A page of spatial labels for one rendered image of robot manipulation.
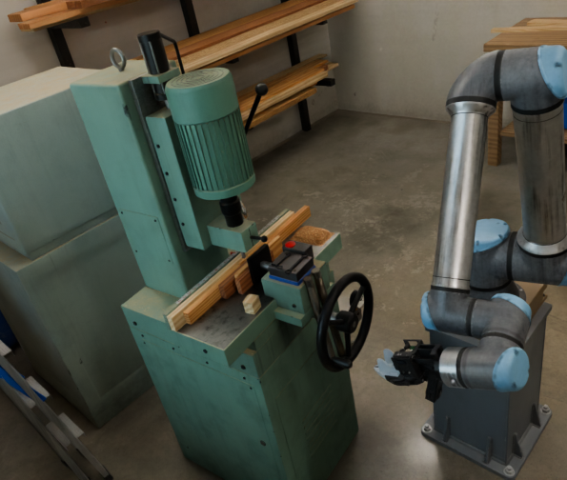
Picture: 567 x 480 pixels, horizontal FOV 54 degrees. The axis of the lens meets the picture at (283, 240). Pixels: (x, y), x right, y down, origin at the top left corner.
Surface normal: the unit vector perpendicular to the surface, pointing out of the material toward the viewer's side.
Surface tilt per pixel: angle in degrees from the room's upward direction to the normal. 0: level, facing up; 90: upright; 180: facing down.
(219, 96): 90
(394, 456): 0
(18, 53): 90
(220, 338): 0
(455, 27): 90
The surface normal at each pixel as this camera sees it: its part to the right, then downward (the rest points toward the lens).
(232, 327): -0.18, -0.84
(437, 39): -0.66, 0.48
